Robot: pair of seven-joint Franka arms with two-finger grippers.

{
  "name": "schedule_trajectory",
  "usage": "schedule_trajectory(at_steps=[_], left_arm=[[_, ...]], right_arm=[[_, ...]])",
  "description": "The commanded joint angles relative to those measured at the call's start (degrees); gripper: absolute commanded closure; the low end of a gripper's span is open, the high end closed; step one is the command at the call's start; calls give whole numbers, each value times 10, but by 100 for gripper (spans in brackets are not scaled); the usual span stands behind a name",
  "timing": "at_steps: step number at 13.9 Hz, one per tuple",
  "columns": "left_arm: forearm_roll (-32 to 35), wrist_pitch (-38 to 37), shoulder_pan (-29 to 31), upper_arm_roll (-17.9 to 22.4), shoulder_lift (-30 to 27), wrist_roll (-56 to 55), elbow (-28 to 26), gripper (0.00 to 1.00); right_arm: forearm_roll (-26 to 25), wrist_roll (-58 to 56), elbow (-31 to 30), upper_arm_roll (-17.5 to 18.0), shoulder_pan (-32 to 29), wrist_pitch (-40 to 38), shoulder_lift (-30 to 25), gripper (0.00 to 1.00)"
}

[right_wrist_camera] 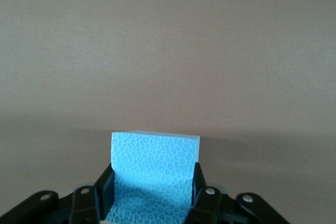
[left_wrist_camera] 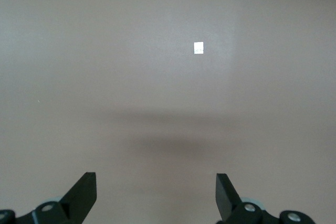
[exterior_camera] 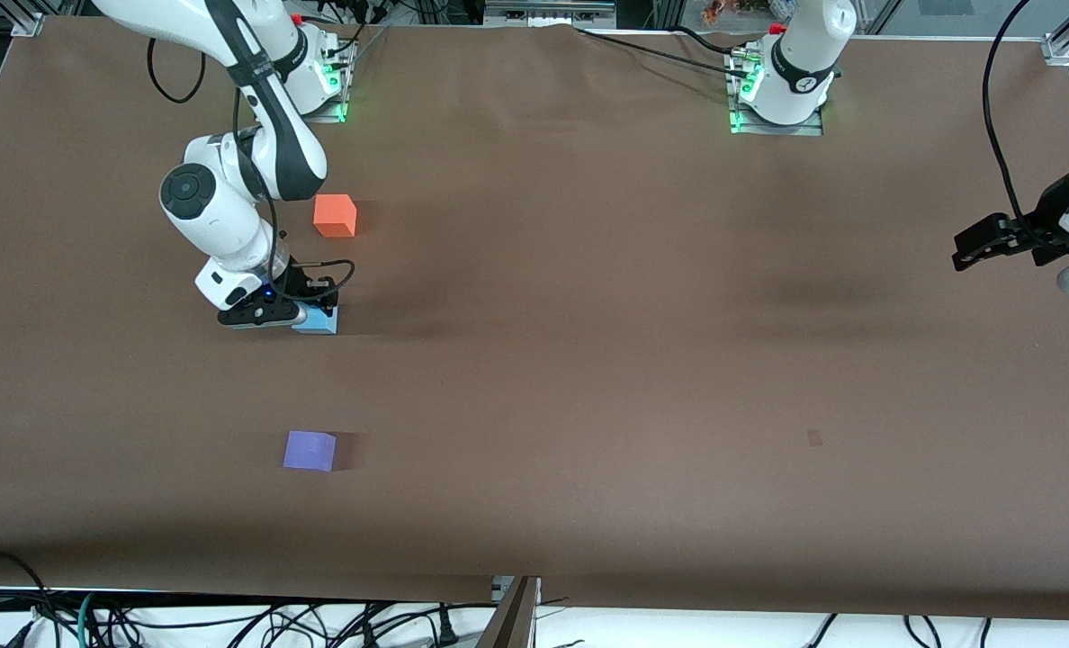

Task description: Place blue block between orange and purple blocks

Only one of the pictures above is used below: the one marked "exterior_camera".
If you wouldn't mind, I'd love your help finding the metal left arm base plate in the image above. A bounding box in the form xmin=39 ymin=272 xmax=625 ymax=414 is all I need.
xmin=728 ymin=49 xmax=825 ymax=138

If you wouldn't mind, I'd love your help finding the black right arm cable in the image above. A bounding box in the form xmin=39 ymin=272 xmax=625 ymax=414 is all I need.
xmin=146 ymin=36 xmax=357 ymax=302

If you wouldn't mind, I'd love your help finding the grey equipment box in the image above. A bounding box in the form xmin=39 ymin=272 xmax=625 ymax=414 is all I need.
xmin=485 ymin=0 xmax=617 ymax=28

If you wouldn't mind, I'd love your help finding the thick black looped cable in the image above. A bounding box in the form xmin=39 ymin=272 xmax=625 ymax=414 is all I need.
xmin=0 ymin=547 xmax=60 ymax=648

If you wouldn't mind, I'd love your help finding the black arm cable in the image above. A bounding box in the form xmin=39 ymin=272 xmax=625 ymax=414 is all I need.
xmin=146 ymin=36 xmax=357 ymax=302
xmin=982 ymin=0 xmax=1054 ymax=246

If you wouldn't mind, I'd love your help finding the orange coloured clutter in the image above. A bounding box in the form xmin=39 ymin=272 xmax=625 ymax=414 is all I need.
xmin=701 ymin=0 xmax=792 ymax=26

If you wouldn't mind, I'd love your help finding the purple foam block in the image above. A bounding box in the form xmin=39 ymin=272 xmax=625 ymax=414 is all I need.
xmin=283 ymin=430 xmax=337 ymax=473

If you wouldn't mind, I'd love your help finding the light blue foam block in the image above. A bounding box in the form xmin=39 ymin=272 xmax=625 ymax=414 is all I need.
xmin=292 ymin=304 xmax=340 ymax=336

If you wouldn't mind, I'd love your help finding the black cable with plug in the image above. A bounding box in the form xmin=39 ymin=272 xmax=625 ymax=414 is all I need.
xmin=229 ymin=601 xmax=463 ymax=648

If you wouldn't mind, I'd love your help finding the teal cable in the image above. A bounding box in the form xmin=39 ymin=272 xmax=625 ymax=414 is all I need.
xmin=74 ymin=591 xmax=105 ymax=648

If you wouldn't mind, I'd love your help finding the aluminium profile post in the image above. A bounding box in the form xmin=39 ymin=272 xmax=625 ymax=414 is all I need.
xmin=476 ymin=576 xmax=542 ymax=648

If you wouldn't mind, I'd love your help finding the long black table cable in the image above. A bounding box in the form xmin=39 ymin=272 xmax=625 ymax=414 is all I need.
xmin=575 ymin=25 xmax=756 ymax=84

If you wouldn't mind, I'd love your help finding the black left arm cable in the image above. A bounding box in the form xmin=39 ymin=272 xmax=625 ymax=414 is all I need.
xmin=982 ymin=0 xmax=1054 ymax=246

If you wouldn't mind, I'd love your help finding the brown paper table cover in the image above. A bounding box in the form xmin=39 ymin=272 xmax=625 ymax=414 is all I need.
xmin=0 ymin=16 xmax=1069 ymax=622

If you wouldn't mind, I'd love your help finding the orange foam block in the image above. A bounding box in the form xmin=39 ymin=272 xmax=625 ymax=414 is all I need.
xmin=313 ymin=193 xmax=358 ymax=239

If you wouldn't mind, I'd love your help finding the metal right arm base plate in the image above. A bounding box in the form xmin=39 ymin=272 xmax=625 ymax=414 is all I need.
xmin=301 ymin=40 xmax=349 ymax=124

